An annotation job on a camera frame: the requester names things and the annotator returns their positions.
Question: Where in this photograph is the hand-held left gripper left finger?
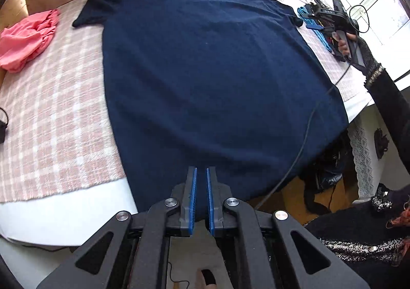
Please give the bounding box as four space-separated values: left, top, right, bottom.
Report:
37 166 197 289

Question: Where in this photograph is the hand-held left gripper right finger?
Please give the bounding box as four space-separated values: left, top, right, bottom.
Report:
205 166 369 289

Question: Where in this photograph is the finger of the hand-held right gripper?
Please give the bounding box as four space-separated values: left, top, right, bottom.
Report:
304 20 332 33
304 2 327 18

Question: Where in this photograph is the navy blue shirt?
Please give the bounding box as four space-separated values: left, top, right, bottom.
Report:
72 0 350 222

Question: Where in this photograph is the person's right forearm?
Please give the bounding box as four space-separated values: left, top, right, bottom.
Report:
364 70 410 181

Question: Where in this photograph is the person's right hand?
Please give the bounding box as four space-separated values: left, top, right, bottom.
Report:
335 31 384 85

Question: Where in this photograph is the blue garment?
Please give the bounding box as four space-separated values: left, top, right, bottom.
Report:
296 6 337 56

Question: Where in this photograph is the dark bag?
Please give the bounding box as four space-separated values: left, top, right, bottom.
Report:
299 135 354 213

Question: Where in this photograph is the white lace cloth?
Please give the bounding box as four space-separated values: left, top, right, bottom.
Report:
347 113 381 199

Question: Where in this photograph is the person's torso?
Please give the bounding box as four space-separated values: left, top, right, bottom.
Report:
304 184 410 289

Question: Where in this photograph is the pink plaid blanket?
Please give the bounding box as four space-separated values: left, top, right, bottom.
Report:
0 0 375 203

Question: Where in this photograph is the pink garment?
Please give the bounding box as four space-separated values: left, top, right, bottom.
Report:
0 9 61 72

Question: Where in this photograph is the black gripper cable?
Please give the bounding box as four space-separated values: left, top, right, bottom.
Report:
254 5 370 209

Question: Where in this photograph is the dark ornate handle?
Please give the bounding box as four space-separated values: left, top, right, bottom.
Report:
374 128 389 160

